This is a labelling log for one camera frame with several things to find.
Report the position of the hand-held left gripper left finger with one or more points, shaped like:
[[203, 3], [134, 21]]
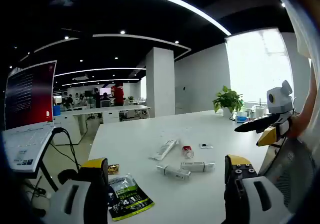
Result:
[[97, 196]]

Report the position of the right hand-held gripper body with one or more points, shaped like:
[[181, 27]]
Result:
[[280, 101]]

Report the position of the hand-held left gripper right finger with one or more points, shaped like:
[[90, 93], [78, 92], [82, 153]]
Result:
[[240, 196]]

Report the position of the green skincare mask packet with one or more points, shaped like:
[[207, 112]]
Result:
[[128, 199]]

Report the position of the gold skincare sachet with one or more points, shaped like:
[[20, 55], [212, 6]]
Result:
[[114, 169]]

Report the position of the white skincare bottle clear cap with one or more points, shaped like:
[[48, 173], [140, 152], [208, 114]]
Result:
[[197, 166]]

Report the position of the red collar pump skincare bottle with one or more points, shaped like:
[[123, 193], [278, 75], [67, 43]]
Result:
[[188, 151]]

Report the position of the white skincare tube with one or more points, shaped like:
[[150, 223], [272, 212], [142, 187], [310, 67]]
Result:
[[165, 148]]

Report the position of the blue storage bin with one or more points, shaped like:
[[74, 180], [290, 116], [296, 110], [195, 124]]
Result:
[[56, 110]]

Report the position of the person's right hand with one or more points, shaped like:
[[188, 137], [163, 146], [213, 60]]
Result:
[[296, 127]]

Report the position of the small blue box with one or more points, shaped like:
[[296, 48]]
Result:
[[242, 120]]

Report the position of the potted green plant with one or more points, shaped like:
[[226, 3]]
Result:
[[227, 100]]

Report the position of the grey mesh office chair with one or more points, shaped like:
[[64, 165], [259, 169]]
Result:
[[292, 171]]

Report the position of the bright window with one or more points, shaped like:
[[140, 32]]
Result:
[[255, 66]]

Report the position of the person's white shirt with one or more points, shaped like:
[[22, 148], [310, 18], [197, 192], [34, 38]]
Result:
[[300, 21]]

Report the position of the white office counter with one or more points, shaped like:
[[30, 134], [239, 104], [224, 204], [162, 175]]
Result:
[[112, 113]]

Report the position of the background computer monitor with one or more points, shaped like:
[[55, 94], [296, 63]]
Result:
[[105, 91]]

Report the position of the white laptop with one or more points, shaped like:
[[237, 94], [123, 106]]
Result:
[[27, 96]]

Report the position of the black frame standing desk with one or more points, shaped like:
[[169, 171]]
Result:
[[27, 175]]

